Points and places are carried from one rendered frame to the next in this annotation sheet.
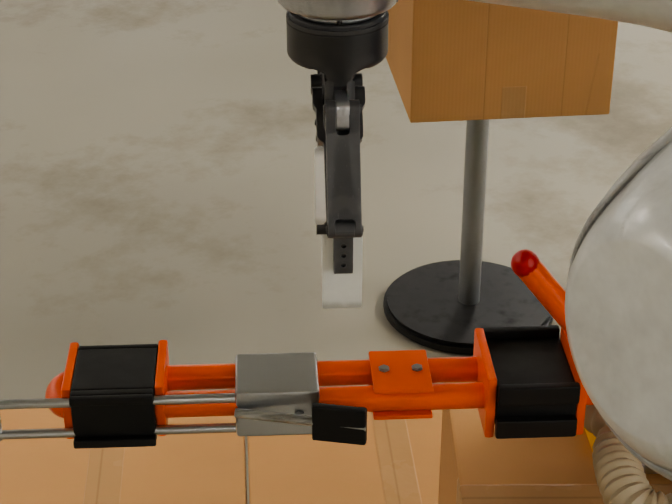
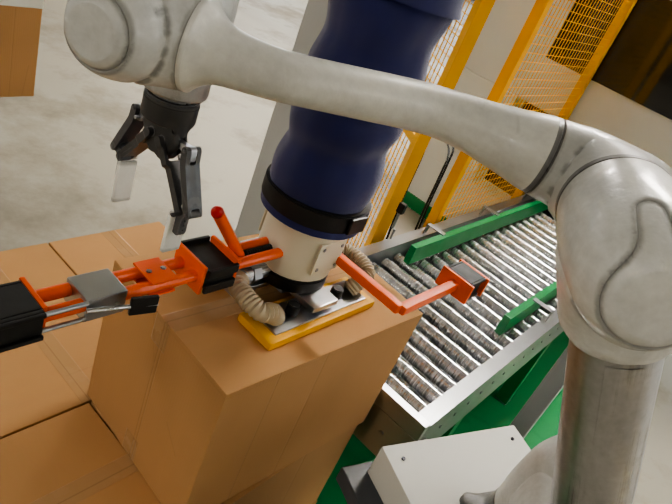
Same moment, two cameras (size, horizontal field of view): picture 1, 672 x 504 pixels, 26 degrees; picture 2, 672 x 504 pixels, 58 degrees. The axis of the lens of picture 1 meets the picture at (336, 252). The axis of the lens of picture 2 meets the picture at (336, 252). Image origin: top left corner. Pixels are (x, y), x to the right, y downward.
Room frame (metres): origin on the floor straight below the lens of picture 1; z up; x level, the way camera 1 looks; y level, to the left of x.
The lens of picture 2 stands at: (0.36, 0.47, 1.72)
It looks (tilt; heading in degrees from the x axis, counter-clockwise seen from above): 30 degrees down; 304
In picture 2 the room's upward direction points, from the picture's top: 23 degrees clockwise
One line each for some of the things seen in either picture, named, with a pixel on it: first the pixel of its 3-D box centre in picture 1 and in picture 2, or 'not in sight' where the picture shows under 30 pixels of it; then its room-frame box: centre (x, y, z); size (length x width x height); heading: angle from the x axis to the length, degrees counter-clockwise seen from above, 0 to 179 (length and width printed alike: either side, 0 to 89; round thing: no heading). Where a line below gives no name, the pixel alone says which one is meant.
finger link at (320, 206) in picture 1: (332, 185); (124, 180); (1.09, 0.00, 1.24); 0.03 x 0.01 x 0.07; 93
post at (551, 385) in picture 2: not in sight; (534, 407); (0.61, -1.40, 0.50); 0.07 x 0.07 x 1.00; 4
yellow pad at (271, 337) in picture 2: not in sight; (313, 304); (0.96, -0.42, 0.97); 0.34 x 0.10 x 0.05; 93
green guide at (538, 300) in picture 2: not in sight; (580, 280); (0.91, -2.33, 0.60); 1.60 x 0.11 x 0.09; 94
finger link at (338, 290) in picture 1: (342, 266); (174, 230); (0.95, 0.00, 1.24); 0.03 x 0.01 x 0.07; 93
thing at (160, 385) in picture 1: (117, 388); (4, 311); (1.03, 0.19, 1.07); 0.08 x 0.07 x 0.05; 93
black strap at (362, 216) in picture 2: not in sight; (318, 195); (1.05, -0.41, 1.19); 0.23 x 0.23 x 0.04
